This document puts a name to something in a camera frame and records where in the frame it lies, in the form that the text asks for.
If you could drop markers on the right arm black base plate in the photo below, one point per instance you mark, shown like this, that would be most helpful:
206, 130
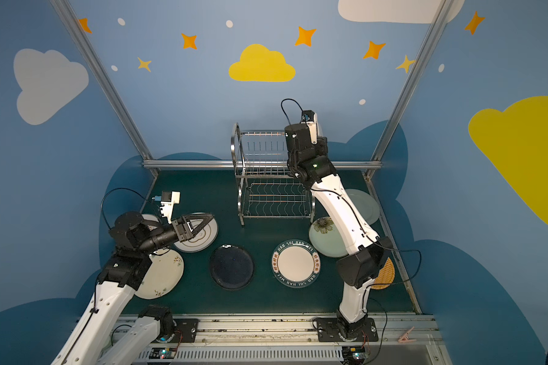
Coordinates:
338, 330

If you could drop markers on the aluminium frame back rail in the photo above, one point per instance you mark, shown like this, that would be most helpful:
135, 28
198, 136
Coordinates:
230, 165

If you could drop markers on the aluminium frame post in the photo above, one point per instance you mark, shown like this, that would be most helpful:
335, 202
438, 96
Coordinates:
423, 57
80, 38

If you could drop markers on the right green circuit board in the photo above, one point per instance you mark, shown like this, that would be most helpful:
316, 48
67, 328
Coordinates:
354, 355

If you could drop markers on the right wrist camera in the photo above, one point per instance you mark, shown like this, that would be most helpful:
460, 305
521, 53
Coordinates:
310, 118

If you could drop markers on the aluminium frame left post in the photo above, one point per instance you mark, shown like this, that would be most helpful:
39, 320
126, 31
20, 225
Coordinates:
80, 38

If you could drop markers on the left green circuit board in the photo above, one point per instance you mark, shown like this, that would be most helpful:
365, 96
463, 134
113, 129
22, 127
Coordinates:
162, 353

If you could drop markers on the pink clothes peg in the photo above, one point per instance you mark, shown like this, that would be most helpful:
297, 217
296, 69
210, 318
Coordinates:
405, 337

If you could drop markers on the white plate green lettered rim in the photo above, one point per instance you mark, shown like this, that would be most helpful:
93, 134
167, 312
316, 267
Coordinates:
296, 264

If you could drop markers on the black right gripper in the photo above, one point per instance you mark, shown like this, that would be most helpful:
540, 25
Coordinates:
302, 138

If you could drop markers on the black round plate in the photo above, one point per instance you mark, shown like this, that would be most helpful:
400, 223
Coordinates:
231, 267

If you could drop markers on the white plate floral sprigs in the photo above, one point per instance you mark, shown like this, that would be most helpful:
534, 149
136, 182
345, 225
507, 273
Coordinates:
164, 274

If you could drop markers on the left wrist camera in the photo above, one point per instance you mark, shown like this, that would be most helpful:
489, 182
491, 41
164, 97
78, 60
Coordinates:
167, 201

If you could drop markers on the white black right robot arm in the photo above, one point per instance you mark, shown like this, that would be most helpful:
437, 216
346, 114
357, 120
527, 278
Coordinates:
367, 253

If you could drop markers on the orange woven round plate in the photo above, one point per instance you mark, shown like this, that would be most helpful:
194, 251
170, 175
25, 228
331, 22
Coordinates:
385, 277

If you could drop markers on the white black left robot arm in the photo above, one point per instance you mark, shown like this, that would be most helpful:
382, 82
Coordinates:
136, 239

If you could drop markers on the aluminium frame right post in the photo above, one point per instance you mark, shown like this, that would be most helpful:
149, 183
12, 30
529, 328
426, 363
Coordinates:
423, 57

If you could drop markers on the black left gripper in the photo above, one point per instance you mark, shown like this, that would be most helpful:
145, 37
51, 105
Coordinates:
183, 229

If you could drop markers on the stainless steel dish rack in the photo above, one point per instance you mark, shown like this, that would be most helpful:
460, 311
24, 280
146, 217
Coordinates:
265, 189

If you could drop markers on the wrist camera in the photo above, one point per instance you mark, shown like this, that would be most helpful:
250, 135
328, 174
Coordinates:
310, 118
167, 201

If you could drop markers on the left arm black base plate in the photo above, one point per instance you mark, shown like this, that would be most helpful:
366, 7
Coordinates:
183, 330

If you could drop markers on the green circuit board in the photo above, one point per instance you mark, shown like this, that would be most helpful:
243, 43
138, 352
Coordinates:
354, 355
162, 353

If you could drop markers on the white plate orange sunburst edge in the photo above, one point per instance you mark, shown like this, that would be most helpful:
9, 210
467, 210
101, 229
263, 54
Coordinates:
152, 218

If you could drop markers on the plain grey-green plate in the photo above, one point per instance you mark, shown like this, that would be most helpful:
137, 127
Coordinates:
367, 206

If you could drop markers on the pale green sunflower plate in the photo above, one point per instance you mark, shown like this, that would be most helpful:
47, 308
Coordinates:
326, 239

